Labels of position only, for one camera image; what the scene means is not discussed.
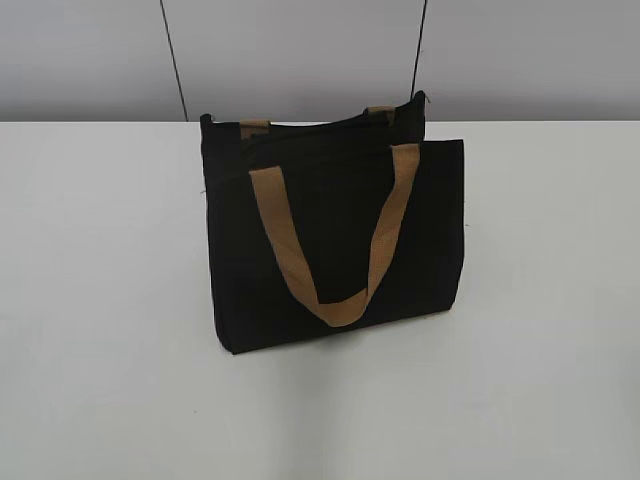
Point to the black tote bag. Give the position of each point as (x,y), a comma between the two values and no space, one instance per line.
(314,230)

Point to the tan front bag handle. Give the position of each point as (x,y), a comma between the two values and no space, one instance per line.
(275,213)

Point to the tan bag handle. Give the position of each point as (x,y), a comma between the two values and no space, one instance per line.
(275,213)
(253,127)

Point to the tan rear bag handle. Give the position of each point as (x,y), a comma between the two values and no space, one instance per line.
(253,127)

